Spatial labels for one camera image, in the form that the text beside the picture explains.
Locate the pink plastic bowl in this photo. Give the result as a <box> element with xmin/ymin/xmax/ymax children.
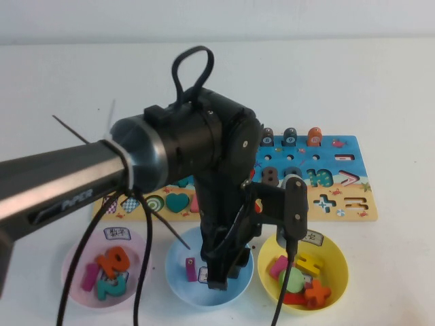
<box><xmin>60</xmin><ymin>228</ymin><xmax>152</xmax><ymax>309</ymax></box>

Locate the orange fish piece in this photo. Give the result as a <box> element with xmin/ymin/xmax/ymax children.
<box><xmin>306</xmin><ymin>126</ymin><xmax>323</xmax><ymax>147</ymax></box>

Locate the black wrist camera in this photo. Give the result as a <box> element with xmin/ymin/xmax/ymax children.
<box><xmin>277</xmin><ymin>175</ymin><xmax>309</xmax><ymax>246</ymax></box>

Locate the paper label under number pieces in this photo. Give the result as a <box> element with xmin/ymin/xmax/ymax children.
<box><xmin>101</xmin><ymin>270</ymin><xmax>131</xmax><ymax>283</ymax></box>

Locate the orange number ten piece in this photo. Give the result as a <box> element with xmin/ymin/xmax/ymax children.
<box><xmin>97</xmin><ymin>247</ymin><xmax>131</xmax><ymax>279</ymax></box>

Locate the yellow plastic bowl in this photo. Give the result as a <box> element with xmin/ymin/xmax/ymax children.
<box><xmin>257</xmin><ymin>230</ymin><xmax>349</xmax><ymax>312</ymax></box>

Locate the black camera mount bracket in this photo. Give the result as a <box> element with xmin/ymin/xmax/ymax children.
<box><xmin>241</xmin><ymin>181</ymin><xmax>287</xmax><ymax>227</ymax></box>

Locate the black looped gripper cable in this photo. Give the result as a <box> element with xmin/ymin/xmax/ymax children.
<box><xmin>171</xmin><ymin>46</ymin><xmax>215</xmax><ymax>107</ymax></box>

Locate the colourful wooden puzzle board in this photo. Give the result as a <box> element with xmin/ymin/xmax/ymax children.
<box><xmin>92</xmin><ymin>134</ymin><xmax>379</xmax><ymax>223</ymax></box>

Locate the teal heart piece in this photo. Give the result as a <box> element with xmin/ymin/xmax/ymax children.
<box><xmin>165</xmin><ymin>192</ymin><xmax>190</xmax><ymax>214</ymax></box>

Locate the brown fish piece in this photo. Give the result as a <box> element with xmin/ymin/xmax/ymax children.
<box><xmin>260</xmin><ymin>128</ymin><xmax>275</xmax><ymax>147</ymax></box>

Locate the orange plus sign piece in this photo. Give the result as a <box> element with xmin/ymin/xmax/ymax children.
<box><xmin>303</xmin><ymin>280</ymin><xmax>332</xmax><ymax>309</ymax></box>

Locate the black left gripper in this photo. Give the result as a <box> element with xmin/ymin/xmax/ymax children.
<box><xmin>198</xmin><ymin>202</ymin><xmax>262</xmax><ymax>293</ymax></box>

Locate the paper label with number characters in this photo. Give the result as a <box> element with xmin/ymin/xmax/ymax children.
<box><xmin>103</xmin><ymin>228</ymin><xmax>133</xmax><ymax>241</ymax></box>

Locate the yellow equals sign piece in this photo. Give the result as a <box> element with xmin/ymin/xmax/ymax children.
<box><xmin>294</xmin><ymin>253</ymin><xmax>326</xmax><ymax>275</ymax></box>

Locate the teal number two piece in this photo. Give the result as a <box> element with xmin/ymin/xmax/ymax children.
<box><xmin>96</xmin><ymin>275</ymin><xmax>127</xmax><ymax>302</ymax></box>

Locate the black zip tie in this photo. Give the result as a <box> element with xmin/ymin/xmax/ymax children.
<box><xmin>134</xmin><ymin>192</ymin><xmax>192</xmax><ymax>251</ymax></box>
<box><xmin>52</xmin><ymin>114</ymin><xmax>90</xmax><ymax>144</ymax></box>

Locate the magenta fish piece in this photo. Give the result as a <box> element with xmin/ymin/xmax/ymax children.
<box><xmin>185</xmin><ymin>257</ymin><xmax>198</xmax><ymax>283</ymax></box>

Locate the brown number eight piece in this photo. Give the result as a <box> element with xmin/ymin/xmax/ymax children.
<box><xmin>260</xmin><ymin>166</ymin><xmax>281</xmax><ymax>187</ymax></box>

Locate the pink number one piece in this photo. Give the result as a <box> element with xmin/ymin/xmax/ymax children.
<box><xmin>80</xmin><ymin>263</ymin><xmax>101</xmax><ymax>292</ymax></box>

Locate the green round disc piece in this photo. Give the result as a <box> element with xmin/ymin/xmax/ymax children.
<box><xmin>278</xmin><ymin>267</ymin><xmax>306</xmax><ymax>293</ymax></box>

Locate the pink rectangle piece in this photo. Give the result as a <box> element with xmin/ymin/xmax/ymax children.
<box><xmin>270</xmin><ymin>255</ymin><xmax>292</xmax><ymax>281</ymax></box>

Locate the blue plastic bowl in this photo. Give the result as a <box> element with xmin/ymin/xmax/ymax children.
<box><xmin>164</xmin><ymin>225</ymin><xmax>255</xmax><ymax>308</ymax></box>

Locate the red minus sign piece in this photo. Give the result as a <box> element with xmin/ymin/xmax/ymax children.
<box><xmin>282</xmin><ymin>292</ymin><xmax>309</xmax><ymax>306</ymax></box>

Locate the dark grey fish piece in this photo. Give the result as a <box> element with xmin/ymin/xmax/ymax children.
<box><xmin>282</xmin><ymin>127</ymin><xmax>298</xmax><ymax>147</ymax></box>

